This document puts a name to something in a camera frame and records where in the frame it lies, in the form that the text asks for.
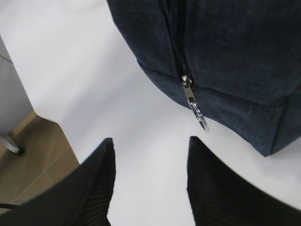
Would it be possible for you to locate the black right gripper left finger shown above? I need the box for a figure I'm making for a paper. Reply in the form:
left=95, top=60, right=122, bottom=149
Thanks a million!
left=0, top=138, right=116, bottom=226

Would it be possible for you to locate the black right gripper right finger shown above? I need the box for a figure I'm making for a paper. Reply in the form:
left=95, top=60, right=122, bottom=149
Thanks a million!
left=187, top=137, right=301, bottom=226

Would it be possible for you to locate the navy blue fabric lunch bag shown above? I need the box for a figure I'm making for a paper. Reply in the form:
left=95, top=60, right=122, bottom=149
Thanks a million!
left=108, top=0, right=301, bottom=156

